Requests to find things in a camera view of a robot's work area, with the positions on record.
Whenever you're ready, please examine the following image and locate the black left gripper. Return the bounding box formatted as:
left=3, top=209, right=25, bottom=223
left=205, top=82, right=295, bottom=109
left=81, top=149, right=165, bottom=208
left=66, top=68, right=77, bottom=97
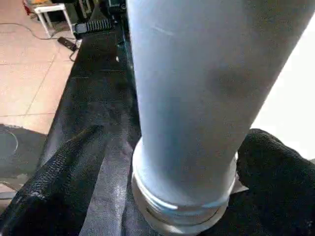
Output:
left=74, top=19, right=115, bottom=34

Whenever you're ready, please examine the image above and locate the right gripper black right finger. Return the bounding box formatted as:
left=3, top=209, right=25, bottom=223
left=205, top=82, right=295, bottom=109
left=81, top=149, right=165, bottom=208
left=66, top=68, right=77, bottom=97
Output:
left=229, top=129, right=315, bottom=236

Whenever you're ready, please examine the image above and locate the white metal stool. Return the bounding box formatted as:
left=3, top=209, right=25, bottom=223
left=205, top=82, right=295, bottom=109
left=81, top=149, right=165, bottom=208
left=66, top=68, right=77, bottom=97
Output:
left=32, top=2, right=74, bottom=37

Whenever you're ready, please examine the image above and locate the white plastic table leg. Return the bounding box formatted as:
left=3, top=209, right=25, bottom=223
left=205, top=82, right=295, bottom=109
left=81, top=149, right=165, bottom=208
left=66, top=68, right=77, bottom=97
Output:
left=126, top=0, right=315, bottom=236

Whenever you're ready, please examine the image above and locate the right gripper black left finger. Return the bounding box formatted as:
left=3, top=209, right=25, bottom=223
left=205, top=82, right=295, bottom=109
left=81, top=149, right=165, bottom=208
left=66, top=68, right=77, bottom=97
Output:
left=0, top=125, right=105, bottom=236

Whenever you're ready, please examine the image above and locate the black power strip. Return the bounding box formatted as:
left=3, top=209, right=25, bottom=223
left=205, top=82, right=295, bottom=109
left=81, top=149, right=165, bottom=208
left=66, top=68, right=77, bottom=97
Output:
left=58, top=37, right=78, bottom=51

